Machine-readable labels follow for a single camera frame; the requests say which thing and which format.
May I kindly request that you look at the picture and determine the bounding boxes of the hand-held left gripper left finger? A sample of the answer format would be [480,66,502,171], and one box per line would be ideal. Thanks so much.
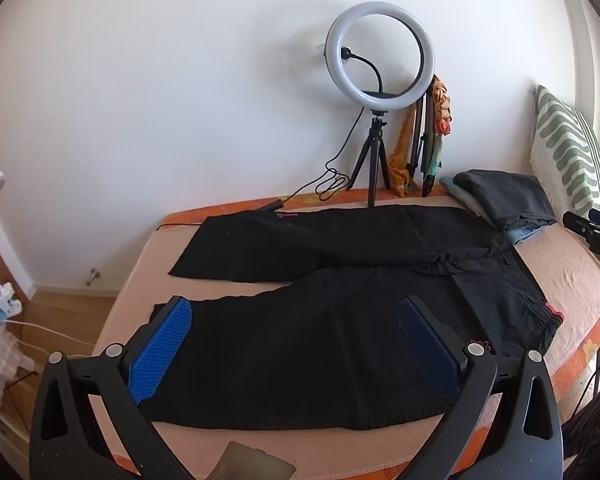
[29,296,196,480]

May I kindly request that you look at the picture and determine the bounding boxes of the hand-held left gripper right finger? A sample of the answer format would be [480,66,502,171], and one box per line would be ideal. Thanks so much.
[399,296,565,480]

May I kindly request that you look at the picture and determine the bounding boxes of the black pants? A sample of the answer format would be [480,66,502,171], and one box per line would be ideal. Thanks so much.
[150,204,565,432]

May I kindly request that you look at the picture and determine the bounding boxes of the dark grey folded pants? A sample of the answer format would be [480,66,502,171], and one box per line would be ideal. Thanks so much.
[452,170,557,231]

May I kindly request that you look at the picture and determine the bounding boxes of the folded blue jeans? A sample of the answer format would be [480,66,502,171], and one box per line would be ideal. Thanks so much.
[504,217,547,246]

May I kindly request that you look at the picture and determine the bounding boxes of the green striped white pillow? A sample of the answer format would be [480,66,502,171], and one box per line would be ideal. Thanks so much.
[529,85,600,221]

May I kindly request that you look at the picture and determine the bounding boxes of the orange patterned bed sheet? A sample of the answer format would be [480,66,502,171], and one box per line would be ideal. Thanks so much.
[92,187,600,480]

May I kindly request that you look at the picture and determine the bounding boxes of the grey folded garment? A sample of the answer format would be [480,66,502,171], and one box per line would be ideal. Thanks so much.
[440,176,482,217]

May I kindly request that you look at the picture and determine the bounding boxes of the brown paper piece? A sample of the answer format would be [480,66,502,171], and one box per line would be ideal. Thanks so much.
[210,440,297,480]

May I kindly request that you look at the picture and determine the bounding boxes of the dark folded stand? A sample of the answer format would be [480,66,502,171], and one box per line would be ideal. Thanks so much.
[410,91,444,197]

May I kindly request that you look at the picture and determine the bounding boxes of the person's striped trouser leg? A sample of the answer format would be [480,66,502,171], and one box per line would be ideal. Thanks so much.
[561,385,600,467]

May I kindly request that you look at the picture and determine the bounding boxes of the orange patterned scarf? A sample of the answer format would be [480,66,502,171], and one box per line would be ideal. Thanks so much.
[387,105,422,198]

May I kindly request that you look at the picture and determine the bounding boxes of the floral scarf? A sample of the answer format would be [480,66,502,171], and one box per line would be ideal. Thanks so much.
[431,75,454,137]

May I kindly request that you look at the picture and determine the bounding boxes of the black tripod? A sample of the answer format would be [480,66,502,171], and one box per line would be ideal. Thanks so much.
[346,110,392,208]

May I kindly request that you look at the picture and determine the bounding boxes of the black gooseneck phone holder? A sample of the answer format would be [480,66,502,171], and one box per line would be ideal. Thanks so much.
[340,47,403,103]

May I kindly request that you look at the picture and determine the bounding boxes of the white power cable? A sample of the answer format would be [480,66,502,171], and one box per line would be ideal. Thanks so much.
[9,319,97,350]

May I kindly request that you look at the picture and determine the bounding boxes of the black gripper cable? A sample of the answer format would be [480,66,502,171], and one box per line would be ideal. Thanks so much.
[574,344,600,413]

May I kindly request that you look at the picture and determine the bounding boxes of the black ring light cable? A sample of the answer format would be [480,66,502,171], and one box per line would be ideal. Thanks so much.
[155,110,366,231]

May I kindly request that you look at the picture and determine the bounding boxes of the white ring light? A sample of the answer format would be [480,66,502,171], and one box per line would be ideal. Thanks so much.
[325,2,437,111]

